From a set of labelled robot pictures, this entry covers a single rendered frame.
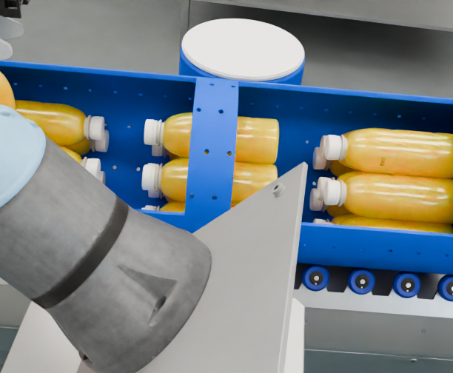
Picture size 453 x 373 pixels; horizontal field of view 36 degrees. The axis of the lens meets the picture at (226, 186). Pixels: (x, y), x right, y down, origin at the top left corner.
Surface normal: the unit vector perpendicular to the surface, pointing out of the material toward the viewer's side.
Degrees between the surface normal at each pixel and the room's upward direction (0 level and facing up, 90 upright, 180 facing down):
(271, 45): 0
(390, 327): 70
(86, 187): 41
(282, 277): 49
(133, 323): 56
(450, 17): 0
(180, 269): 26
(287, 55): 0
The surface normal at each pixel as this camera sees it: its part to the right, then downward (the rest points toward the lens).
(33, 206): 0.43, 0.05
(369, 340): 0.00, 0.33
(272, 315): -0.69, -0.63
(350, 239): -0.07, 0.65
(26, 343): 0.08, -0.77
